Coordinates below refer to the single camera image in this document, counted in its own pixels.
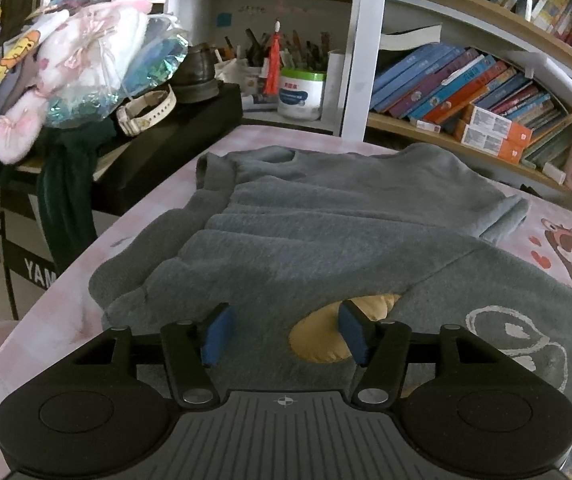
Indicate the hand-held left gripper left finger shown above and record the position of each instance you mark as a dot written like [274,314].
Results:
[216,335]

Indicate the dark brown leather shoe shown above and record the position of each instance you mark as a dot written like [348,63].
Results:
[196,77]

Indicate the grey sweatshirt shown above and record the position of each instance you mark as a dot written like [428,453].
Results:
[316,240]

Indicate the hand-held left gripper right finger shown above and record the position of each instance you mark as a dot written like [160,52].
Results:
[353,332]

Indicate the red tassel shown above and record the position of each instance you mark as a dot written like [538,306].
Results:
[272,67]

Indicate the white and wooden bookshelf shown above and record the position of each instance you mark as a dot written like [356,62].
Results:
[361,60]

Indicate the pink checked cartoon table mat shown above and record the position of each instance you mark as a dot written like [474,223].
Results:
[131,230]

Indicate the small white red box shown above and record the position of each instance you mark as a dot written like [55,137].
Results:
[425,125]

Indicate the dark green cloth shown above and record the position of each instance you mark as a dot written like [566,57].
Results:
[68,195]

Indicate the white wristwatch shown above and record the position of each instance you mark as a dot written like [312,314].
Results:
[141,112]

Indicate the white light bar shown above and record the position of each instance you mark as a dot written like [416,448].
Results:
[561,82]

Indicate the long row of colourful books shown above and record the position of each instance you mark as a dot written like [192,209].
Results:
[441,80]

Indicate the orange and white box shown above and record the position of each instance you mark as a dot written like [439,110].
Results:
[498,122]
[488,144]

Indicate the white tub with blue label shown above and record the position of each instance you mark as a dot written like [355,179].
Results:
[300,97]

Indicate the white charger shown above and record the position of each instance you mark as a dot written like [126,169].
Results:
[556,173]

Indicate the bunch of pens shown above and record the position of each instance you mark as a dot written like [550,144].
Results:
[256,52]

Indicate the white paper roll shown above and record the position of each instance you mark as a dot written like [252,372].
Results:
[335,85]

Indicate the black digital piano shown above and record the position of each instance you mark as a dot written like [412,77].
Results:
[176,130]

